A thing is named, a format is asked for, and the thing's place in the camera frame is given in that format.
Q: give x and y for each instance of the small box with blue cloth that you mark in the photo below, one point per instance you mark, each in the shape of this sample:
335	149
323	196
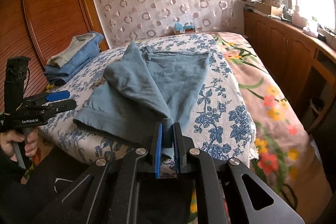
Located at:
179	26

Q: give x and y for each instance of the small cardboard box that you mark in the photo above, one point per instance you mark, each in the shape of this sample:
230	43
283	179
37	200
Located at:
187	29

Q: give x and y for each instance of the blue floral bed sheet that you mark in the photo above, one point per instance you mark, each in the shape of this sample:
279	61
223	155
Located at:
223	113

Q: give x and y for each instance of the stack of papers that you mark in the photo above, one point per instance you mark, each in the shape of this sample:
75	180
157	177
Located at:
252	2

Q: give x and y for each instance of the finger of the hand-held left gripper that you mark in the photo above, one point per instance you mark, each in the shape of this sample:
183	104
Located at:
65	104
59	95

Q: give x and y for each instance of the person's black trousers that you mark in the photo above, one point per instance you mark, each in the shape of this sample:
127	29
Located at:
39	187

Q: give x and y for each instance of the dark grey cloth garment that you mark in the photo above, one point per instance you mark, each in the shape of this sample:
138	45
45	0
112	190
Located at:
147	77

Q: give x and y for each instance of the person's left hand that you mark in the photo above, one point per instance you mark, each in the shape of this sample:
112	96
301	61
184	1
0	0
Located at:
6	144

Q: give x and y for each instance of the pink floral bedspread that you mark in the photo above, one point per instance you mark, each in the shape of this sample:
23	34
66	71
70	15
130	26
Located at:
262	77

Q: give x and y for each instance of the yellow object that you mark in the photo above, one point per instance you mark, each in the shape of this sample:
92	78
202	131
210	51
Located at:
51	86

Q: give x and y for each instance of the folded blue jeans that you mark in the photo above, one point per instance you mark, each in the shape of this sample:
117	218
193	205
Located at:
76	61

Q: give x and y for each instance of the wooden wardrobe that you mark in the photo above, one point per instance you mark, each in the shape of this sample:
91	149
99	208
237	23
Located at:
47	8

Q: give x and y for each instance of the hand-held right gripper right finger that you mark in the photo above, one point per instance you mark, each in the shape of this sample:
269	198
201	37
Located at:
175	150

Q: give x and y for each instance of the white crumpled cloth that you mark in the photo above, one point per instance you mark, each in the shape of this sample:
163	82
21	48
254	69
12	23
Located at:
311	27

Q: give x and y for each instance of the folded grey-green pants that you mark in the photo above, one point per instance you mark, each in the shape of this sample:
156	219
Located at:
71	50

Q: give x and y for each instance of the wooden cabinet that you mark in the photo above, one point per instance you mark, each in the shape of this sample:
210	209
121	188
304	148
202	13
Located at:
286	48

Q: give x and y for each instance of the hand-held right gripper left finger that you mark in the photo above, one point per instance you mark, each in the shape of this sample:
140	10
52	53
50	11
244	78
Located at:
158	150

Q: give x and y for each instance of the open cardboard box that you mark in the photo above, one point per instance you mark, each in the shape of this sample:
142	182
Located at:
270	8

